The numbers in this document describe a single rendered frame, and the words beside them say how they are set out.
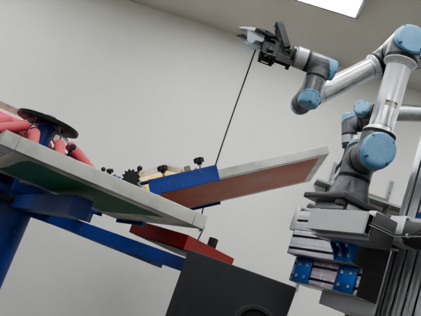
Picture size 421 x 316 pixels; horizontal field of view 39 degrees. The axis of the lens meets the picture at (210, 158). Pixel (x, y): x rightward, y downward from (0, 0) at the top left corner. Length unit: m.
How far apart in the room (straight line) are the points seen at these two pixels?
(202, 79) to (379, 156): 3.26
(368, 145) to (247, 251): 2.88
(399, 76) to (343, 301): 0.79
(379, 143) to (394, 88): 0.22
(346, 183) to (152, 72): 3.29
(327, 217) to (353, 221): 0.12
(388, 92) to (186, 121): 3.07
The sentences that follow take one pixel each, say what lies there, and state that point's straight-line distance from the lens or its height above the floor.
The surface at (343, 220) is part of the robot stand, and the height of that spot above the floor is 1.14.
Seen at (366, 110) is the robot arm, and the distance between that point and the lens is 2.71.
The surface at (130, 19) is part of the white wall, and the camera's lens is 5.41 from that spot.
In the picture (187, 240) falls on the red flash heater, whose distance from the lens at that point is 3.62.
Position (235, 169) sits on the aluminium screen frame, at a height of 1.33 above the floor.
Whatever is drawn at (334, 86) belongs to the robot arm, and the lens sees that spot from 2.20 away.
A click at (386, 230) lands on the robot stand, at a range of 1.82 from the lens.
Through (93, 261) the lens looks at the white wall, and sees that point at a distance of 4.86.
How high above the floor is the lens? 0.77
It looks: 13 degrees up
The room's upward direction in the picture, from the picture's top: 20 degrees clockwise
